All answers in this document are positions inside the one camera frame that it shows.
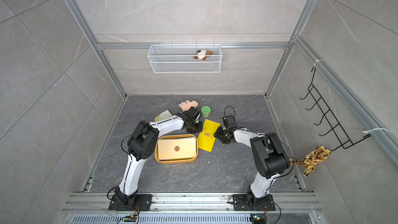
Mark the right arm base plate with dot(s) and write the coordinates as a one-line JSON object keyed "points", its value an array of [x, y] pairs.
{"points": [[247, 202]]}

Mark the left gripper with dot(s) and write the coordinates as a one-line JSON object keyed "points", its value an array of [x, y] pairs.
{"points": [[201, 127]]}

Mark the white wire mesh basket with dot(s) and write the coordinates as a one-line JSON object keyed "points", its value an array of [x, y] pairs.
{"points": [[173, 58]]}

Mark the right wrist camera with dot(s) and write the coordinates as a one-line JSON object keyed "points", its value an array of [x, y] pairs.
{"points": [[229, 122]]}

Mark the yellow plastic storage tray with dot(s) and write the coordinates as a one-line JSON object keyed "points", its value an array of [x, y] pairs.
{"points": [[176, 161]]}

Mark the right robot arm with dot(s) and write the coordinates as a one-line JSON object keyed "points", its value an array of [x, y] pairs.
{"points": [[270, 159]]}

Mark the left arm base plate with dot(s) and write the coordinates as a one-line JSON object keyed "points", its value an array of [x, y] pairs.
{"points": [[134, 202]]}

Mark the small brown white plush dog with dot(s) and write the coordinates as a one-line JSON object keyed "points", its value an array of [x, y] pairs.
{"points": [[203, 54]]}

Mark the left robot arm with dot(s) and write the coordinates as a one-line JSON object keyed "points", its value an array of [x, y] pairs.
{"points": [[141, 145]]}

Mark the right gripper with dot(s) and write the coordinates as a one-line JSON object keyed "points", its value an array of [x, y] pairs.
{"points": [[218, 131]]}

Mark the beige envelope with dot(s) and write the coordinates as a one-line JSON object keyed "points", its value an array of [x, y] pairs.
{"points": [[177, 149]]}

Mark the black wall hook rack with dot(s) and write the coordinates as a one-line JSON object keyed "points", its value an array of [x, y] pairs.
{"points": [[329, 117]]}

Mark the aluminium mounting rail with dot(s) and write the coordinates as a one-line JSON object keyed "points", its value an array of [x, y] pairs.
{"points": [[192, 208]]}

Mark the yellow patterned cloth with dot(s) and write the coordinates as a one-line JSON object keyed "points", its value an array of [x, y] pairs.
{"points": [[310, 162]]}

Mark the yellow envelope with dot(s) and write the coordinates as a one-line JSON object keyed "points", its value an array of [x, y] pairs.
{"points": [[206, 138]]}

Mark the pink plush doll orange pants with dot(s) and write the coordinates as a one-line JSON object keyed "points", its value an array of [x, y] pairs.
{"points": [[187, 104]]}

